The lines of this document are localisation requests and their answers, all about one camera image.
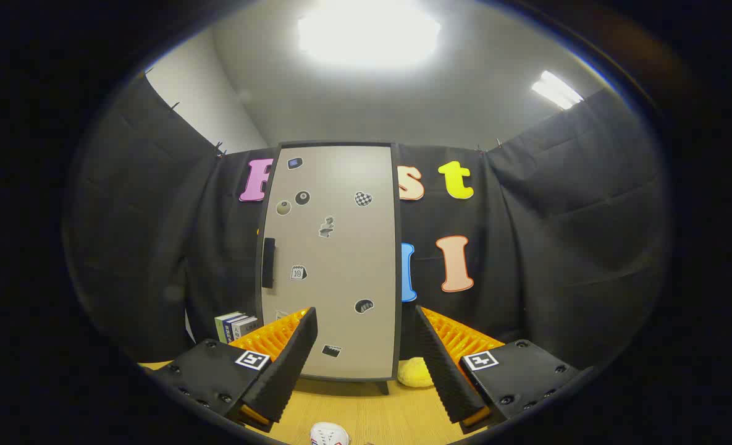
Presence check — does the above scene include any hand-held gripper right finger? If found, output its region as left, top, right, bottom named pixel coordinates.
left=414, top=305, right=579, bottom=434

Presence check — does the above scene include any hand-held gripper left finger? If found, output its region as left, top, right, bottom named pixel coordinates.
left=149, top=307, right=318, bottom=433

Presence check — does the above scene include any dark grey shoe cabinet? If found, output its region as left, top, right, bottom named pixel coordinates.
left=256, top=141, right=403, bottom=396

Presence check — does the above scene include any white canvas shoe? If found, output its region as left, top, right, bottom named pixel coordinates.
left=310, top=422, right=350, bottom=445

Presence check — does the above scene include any grey shoe cabinet door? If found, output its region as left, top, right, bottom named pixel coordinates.
left=261, top=145, right=398, bottom=381

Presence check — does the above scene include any black door handle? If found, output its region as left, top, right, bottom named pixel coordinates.
left=262, top=238, right=276, bottom=289

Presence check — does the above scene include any yellow plush toy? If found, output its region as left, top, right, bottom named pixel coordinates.
left=397, top=357, right=434, bottom=389

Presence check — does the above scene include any green book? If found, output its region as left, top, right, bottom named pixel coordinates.
left=215, top=311, right=242, bottom=344

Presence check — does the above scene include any black backdrop cloth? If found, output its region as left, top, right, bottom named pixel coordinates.
left=63, top=74, right=672, bottom=371

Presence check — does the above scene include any narrow ceiling light strip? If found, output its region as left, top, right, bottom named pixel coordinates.
left=531, top=70, right=584, bottom=111

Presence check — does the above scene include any large ceiling light panel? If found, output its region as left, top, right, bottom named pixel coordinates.
left=297, top=0, right=442, bottom=69

